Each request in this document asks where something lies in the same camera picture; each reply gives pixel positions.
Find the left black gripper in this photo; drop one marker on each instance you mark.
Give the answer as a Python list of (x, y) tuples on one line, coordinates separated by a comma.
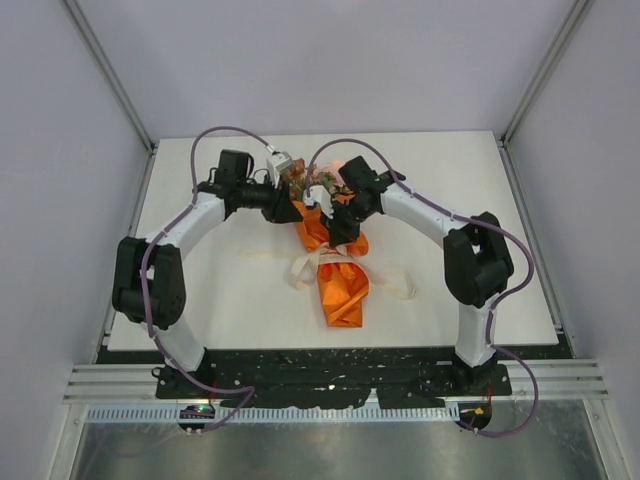
[(280, 209)]

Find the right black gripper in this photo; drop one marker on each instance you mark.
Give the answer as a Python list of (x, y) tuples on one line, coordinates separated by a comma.
[(336, 231)]

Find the fake flower bouquet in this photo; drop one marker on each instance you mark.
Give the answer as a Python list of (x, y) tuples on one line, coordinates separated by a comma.
[(326, 175)]

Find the orange wrapping paper sheet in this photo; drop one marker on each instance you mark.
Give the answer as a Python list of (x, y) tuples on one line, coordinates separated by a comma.
[(342, 283)]

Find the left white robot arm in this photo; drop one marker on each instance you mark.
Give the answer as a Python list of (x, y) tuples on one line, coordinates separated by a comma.
[(149, 286)]

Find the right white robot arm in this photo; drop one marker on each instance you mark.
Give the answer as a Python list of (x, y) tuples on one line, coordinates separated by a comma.
[(477, 262)]

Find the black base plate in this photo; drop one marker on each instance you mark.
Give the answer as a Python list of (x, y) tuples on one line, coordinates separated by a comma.
[(324, 378)]

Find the left aluminium corner post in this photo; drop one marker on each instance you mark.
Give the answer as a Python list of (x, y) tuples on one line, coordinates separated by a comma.
[(99, 56)]

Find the aluminium corner post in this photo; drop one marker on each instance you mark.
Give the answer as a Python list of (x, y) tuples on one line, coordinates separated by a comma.
[(99, 56), (562, 39)]

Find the white slotted cable duct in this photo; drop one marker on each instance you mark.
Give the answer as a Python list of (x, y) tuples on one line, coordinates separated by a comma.
[(200, 413)]

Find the aluminium frame rail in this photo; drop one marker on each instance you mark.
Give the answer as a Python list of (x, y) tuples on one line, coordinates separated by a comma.
[(133, 383)]

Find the right aluminium corner post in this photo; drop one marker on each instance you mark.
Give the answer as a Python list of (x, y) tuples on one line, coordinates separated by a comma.
[(562, 39)]

